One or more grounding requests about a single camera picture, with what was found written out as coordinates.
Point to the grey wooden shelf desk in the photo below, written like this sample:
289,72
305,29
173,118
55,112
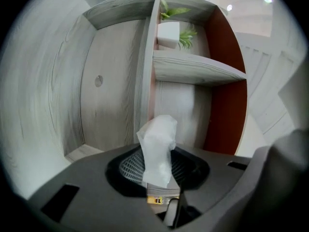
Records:
48,81

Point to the green plant in white pot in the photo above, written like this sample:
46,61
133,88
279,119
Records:
169,35

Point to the white plastic-wrapped tissues pack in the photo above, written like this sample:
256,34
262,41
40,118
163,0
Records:
157,149

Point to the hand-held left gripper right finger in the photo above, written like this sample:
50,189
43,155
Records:
217,178

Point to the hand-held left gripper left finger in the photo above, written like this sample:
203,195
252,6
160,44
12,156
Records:
96,173

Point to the green leaf sprig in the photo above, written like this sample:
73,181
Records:
170,12

